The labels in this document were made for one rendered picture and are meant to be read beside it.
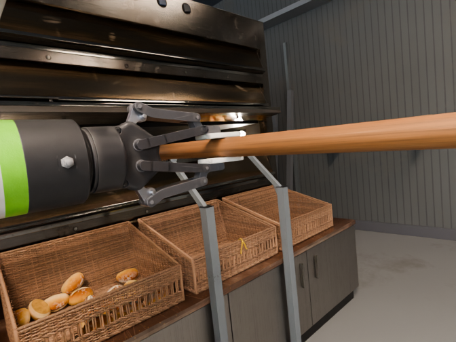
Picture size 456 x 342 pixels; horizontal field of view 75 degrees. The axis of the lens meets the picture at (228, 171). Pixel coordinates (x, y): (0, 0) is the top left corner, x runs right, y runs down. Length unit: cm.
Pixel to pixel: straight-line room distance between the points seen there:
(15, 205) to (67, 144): 7
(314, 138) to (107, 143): 22
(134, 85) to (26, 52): 49
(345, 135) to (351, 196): 370
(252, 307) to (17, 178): 133
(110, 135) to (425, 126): 30
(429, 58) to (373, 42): 60
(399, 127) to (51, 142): 32
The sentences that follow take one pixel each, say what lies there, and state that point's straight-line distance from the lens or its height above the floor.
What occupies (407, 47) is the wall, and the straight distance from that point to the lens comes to 384.
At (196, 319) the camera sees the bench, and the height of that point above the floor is 51.
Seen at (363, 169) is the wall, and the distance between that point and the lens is 391.
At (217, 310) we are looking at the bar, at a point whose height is 54.
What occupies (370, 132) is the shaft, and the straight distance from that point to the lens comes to 32.
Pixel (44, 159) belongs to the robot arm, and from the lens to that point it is 31.
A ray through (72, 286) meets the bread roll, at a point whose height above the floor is 67.
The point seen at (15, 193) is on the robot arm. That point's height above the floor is 115.
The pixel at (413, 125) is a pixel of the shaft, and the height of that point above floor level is 117.
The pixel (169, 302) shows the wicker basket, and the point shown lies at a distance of 131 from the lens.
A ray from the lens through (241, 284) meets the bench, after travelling 143.
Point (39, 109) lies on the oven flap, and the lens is 140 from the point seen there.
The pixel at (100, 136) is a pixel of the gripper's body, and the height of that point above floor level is 120.
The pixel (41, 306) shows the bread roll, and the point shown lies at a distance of 144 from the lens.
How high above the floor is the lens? 117
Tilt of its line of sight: 4 degrees down
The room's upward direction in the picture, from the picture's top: 6 degrees counter-clockwise
